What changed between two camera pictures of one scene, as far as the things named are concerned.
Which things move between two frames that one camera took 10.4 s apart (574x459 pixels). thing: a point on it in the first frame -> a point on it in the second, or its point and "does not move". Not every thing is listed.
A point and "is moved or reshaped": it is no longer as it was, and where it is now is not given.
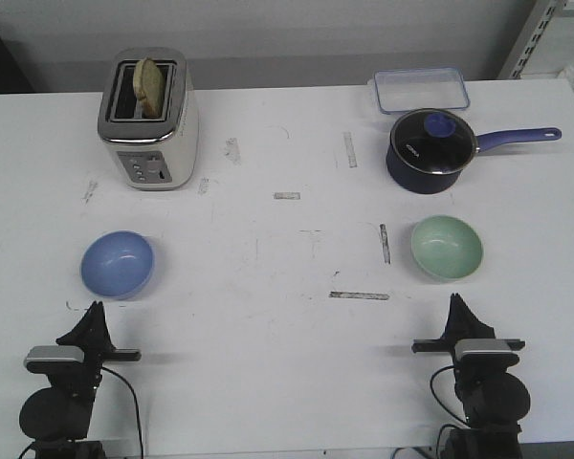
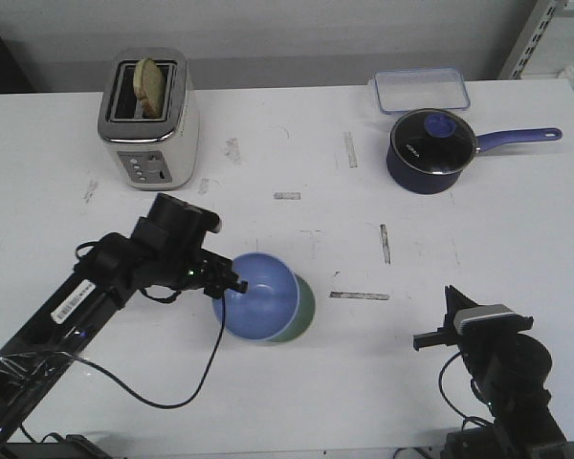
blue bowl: [117, 265] is moved or reshaped
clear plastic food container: [421, 89] does not move
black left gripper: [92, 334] -> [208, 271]
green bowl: [447, 247] -> [306, 313]
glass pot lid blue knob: [434, 141] does not move
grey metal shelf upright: [542, 14] does not move
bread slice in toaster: [148, 86] does not move
